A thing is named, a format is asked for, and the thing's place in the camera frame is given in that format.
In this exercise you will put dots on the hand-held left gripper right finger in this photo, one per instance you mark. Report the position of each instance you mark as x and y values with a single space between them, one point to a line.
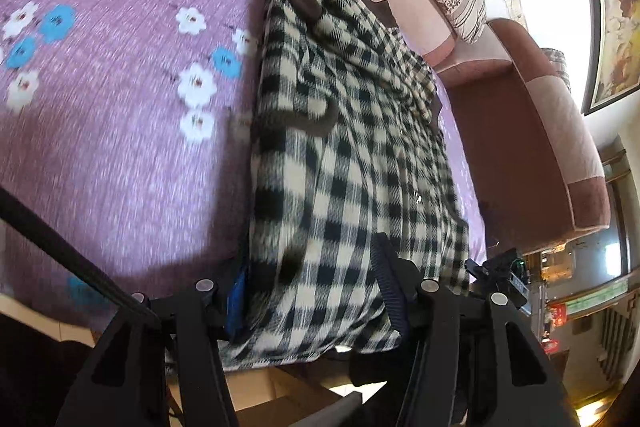
395 294

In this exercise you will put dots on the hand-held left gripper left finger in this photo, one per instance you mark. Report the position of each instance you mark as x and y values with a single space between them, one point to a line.
234 304

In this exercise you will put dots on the black and white plaid coat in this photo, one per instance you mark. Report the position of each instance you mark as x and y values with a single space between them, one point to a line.
350 157

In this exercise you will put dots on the wooden staircase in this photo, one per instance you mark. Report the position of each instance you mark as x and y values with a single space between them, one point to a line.
612 347

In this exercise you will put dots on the pink and brown sofa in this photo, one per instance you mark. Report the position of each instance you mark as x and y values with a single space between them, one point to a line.
525 132

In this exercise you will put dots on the thin black rod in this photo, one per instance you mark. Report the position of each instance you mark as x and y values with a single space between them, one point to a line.
65 244

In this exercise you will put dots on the purple floral bed sheet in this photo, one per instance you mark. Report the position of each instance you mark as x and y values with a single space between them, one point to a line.
125 147

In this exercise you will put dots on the small striped cushion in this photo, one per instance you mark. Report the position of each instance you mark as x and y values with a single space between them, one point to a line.
557 67

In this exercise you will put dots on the framed wall painting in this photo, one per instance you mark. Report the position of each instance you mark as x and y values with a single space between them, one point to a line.
617 22

